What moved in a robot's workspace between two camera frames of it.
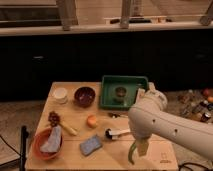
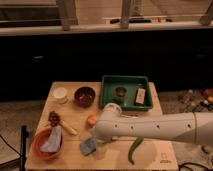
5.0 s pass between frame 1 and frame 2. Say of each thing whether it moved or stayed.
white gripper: moved
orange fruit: stayed
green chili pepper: stayed
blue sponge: stayed
